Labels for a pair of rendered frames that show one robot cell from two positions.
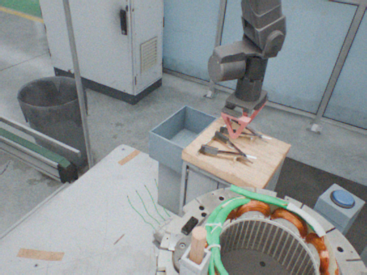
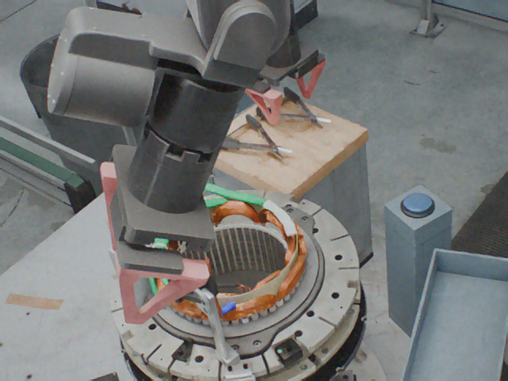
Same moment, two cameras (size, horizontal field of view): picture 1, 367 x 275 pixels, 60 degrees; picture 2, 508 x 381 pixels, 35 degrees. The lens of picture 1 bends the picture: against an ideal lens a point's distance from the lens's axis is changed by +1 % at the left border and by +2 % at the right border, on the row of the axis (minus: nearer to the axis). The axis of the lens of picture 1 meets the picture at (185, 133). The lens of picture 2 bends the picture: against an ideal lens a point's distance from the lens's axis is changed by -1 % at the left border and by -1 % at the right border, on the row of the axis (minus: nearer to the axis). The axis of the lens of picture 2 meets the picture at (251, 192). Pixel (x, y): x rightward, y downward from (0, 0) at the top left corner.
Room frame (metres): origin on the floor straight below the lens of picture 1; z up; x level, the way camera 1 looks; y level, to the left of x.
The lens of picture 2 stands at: (-0.39, -0.42, 1.84)
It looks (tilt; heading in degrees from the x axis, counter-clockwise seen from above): 40 degrees down; 20
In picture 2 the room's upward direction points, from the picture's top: 11 degrees counter-clockwise
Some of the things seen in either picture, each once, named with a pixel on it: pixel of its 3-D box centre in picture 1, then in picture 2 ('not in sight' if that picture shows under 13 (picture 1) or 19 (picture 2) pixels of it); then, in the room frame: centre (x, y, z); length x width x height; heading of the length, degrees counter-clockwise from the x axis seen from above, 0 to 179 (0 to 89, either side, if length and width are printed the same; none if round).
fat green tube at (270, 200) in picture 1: (273, 204); (250, 203); (0.34, -0.15, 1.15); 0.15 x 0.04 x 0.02; 59
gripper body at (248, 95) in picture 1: (248, 88); (280, 47); (0.64, -0.14, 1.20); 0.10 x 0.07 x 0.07; 150
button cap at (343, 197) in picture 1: (343, 197); (417, 202); (0.48, -0.35, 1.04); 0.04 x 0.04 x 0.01
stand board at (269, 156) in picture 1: (236, 151); (282, 144); (0.59, -0.13, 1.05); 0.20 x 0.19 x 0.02; 59
